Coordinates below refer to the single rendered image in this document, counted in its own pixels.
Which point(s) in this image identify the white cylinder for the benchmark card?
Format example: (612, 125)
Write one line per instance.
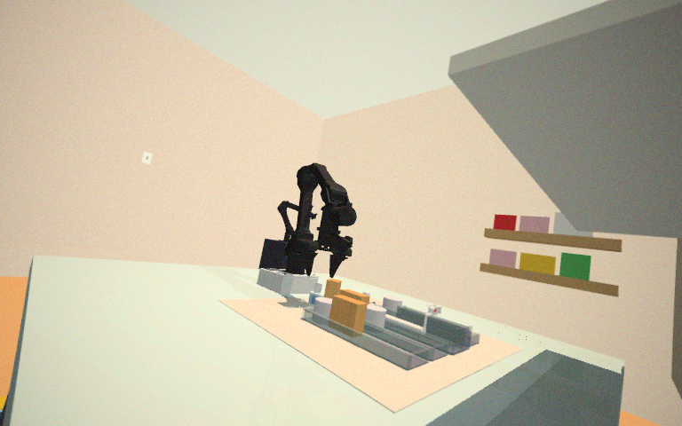
(375, 314)
(322, 306)
(391, 302)

